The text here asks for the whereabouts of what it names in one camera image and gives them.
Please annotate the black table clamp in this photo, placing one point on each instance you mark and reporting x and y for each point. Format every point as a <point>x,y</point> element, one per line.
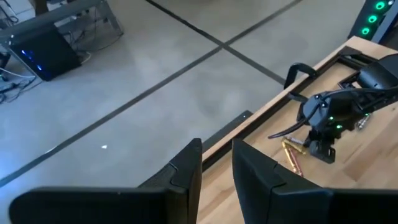
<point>298,67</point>

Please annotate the black computer with green lights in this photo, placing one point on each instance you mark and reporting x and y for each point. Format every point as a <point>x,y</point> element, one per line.
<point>370,18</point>

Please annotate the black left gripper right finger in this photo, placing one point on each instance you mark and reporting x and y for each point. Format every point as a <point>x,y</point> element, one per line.
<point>311,208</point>

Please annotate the black computer with blue lights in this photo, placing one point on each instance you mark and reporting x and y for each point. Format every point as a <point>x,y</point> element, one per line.
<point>46,53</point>

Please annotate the black aluminium table frame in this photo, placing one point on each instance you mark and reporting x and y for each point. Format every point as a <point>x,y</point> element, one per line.
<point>354,57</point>

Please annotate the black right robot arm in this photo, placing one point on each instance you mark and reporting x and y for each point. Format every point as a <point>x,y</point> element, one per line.
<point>379,74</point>

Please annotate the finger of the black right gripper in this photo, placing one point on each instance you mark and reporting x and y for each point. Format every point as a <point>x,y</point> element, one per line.
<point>321,151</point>

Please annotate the gold metal pin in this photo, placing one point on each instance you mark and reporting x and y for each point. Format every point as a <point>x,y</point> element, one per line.
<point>292,160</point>

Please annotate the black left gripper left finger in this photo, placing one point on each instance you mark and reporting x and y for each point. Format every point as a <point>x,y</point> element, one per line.
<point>109,205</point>

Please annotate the grey metal rack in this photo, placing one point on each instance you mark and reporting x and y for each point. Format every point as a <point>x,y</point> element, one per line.
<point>77,9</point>

